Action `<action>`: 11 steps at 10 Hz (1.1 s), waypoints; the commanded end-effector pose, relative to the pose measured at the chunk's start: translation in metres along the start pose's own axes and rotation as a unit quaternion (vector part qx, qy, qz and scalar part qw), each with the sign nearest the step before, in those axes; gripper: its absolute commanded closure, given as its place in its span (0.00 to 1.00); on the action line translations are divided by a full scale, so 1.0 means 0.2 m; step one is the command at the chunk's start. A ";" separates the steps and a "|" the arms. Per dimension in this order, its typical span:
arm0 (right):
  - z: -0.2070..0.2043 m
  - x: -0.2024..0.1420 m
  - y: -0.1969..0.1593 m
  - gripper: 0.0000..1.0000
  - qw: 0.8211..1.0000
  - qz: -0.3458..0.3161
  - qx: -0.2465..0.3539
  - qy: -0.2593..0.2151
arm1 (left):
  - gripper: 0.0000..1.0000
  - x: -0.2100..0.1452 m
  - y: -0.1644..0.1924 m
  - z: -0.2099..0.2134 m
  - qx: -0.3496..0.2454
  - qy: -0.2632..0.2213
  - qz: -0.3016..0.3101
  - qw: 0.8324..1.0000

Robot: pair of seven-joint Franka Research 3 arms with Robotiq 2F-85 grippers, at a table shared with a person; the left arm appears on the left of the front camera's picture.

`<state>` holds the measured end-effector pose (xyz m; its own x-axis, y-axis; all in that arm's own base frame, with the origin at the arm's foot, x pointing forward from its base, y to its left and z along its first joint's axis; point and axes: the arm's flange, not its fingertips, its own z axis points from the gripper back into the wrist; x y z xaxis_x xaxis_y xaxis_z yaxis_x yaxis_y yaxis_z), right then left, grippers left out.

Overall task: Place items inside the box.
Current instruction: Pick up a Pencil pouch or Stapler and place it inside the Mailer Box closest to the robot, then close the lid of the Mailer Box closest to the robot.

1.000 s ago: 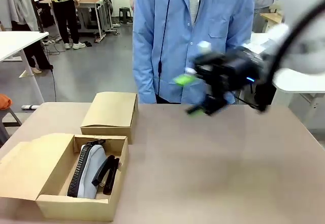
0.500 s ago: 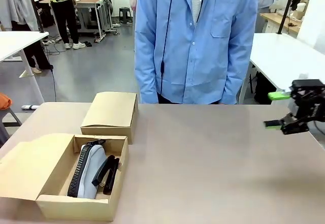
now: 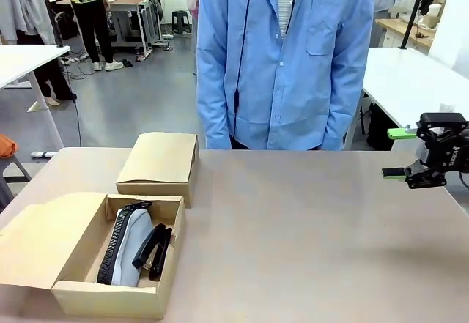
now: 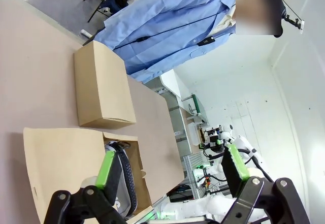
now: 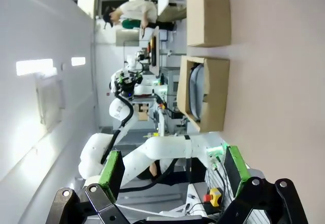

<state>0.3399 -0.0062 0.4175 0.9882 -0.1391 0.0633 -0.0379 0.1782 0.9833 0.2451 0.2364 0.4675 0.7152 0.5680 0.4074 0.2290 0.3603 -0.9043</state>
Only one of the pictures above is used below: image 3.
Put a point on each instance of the person in yellow patterned shirt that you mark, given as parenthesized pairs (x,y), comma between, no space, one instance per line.
(91,11)

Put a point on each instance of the wooden-top workbench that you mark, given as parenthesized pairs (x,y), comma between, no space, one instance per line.
(128,3)

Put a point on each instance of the black plastic stool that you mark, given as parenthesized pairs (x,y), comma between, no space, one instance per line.
(181,21)

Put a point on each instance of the white side table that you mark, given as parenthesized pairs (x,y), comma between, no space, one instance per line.
(406,81)

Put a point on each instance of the person in grey jacket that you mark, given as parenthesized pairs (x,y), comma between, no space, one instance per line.
(22,0)

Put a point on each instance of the person in blue coat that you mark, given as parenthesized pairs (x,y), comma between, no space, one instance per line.
(286,81)

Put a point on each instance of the large cardboard box with lid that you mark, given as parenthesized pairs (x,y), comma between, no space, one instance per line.
(40,242)

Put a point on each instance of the grey chair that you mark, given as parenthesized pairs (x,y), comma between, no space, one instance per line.
(16,169)

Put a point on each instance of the black stand pole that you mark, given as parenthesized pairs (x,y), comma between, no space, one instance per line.
(51,11)

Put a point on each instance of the small cardboard box with lid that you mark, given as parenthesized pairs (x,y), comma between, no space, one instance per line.
(157,158)

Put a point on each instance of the large black stapler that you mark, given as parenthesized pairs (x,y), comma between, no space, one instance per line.
(155,249)

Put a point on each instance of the black tripod pole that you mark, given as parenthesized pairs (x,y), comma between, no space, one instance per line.
(412,11)

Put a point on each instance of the light wooden desk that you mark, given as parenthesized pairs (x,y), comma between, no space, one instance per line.
(399,28)

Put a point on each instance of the white table with angled leg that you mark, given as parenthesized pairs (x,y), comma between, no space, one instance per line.
(22,59)

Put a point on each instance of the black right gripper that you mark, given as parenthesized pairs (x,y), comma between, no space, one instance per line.
(452,151)

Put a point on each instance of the grey zippered pencil case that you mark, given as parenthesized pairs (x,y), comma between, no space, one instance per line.
(133,242)

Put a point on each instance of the white power strip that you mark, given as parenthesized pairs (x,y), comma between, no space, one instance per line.
(40,154)

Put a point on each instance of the orange cloth item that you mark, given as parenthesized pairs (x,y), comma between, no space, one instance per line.
(6,146)

